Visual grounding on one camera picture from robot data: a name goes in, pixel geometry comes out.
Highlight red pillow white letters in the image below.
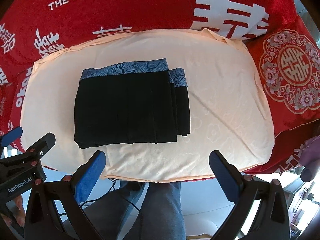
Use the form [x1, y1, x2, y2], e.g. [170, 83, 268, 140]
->
[9, 66, 35, 133]

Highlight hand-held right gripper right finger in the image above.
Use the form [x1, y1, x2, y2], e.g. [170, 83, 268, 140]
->
[208, 150, 292, 240]

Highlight black cable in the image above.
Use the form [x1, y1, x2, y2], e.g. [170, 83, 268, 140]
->
[79, 178, 142, 214]

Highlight peach cloth mat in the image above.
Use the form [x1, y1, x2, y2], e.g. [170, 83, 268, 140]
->
[19, 28, 276, 183]

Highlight red pillow floral embroidery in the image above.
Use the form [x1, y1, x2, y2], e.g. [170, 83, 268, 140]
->
[243, 15, 320, 138]

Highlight black pants blue waistband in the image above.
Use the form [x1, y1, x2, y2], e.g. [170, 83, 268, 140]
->
[74, 58, 192, 149]

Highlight red printed blanket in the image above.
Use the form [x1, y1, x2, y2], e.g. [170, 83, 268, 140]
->
[0, 0, 320, 179]

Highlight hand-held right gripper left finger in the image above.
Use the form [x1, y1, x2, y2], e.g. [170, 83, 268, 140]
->
[24, 150, 107, 240]

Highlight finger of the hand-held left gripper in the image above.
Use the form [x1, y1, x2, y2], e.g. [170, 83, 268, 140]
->
[24, 132, 56, 156]
[0, 126, 24, 148]

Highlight person's legs in jeans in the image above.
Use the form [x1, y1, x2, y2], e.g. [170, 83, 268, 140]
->
[84, 180, 184, 240]

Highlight person's left hand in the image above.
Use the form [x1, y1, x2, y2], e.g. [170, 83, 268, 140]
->
[13, 195, 27, 231]

